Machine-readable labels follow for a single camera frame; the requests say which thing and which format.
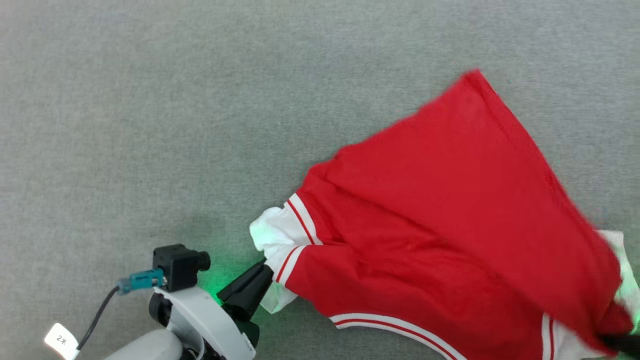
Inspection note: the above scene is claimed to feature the grey fabric sofa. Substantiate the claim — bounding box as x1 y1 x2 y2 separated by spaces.
0 0 640 360

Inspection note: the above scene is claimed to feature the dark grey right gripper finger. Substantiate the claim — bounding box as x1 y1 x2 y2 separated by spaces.
600 333 640 357

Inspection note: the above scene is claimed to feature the red and white garment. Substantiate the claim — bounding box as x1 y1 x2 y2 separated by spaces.
249 68 640 360

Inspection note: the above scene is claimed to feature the white cable tag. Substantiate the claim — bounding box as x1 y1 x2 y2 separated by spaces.
44 322 80 360

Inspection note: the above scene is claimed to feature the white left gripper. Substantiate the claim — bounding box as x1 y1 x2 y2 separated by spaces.
148 260 275 360

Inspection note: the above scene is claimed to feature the black cable with teal plug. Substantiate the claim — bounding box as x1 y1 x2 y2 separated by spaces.
75 269 167 351

